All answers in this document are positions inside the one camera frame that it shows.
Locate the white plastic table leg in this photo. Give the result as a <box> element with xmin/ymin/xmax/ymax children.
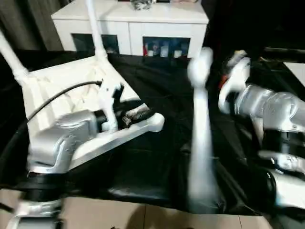
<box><xmin>85</xmin><ymin>0</ymin><xmax>111</xmax><ymax>65</ymax></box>
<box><xmin>187</xmin><ymin>46</ymin><xmax>220</xmax><ymax>215</ymax></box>
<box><xmin>0</xmin><ymin>31</ymin><xmax>31</xmax><ymax>80</ymax></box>

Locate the white plastic table top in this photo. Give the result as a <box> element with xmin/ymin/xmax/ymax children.
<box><xmin>13</xmin><ymin>54</ymin><xmax>166</xmax><ymax>168</ymax></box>

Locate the black mat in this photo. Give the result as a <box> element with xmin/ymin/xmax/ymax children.
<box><xmin>0</xmin><ymin>49</ymin><xmax>305</xmax><ymax>217</ymax></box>

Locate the white flat board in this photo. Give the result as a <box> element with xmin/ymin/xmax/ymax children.
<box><xmin>283</xmin><ymin>62</ymin><xmax>305</xmax><ymax>87</ymax></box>

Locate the white cabinet with glass doors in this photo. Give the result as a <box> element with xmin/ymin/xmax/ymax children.
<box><xmin>51</xmin><ymin>0</ymin><xmax>211</xmax><ymax>58</ymax></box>

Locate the grey curtain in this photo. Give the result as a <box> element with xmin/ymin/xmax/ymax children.
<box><xmin>0</xmin><ymin>0</ymin><xmax>64</xmax><ymax>51</ymax></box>

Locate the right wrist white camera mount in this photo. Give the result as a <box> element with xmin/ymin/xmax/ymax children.
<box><xmin>218</xmin><ymin>56</ymin><xmax>251</xmax><ymax>113</ymax></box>

